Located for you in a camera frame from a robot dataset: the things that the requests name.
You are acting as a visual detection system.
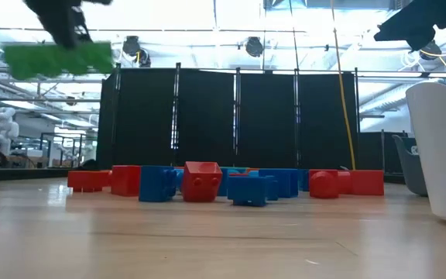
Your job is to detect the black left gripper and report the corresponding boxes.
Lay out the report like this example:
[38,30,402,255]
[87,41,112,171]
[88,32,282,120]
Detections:
[23,0,92,50]

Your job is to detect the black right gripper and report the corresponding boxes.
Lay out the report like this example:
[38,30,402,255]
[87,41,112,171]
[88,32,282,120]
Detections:
[373,0,446,52]

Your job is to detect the long green building block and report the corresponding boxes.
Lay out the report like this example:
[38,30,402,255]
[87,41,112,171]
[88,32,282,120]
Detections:
[3,40,115,81]

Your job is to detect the small red building block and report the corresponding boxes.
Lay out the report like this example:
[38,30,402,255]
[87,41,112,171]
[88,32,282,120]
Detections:
[181,160,223,204]
[67,170,105,194]

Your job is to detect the large red building block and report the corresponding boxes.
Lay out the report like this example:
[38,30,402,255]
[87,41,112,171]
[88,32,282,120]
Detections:
[348,169,386,197]

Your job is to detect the medium red building block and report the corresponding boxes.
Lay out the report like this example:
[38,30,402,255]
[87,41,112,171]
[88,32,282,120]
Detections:
[110,164,142,198]
[308,169,352,200]

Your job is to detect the small blue building block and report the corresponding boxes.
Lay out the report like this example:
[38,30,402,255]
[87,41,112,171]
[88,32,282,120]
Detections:
[265,174,280,202]
[138,165,177,203]
[227,176,269,208]
[297,168,310,192]

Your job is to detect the white humanoid robot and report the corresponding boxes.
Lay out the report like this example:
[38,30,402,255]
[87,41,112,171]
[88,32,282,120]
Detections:
[0,107,20,157]

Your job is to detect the white plastic bin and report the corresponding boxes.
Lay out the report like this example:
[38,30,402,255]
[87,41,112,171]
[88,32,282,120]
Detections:
[405,81,446,226]

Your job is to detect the dark teal plastic bin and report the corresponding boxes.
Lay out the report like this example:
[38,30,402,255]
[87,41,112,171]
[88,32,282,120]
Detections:
[392,134,428,197]

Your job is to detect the black folding partition screen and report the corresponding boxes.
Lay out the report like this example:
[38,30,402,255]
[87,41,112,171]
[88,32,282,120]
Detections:
[96,64,359,171]

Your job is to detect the yellow hanging cable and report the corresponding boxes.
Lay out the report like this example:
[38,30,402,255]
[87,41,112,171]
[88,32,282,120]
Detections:
[330,0,357,171]

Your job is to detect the black hanging cable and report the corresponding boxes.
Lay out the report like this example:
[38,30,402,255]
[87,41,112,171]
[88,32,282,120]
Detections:
[288,0,299,71]

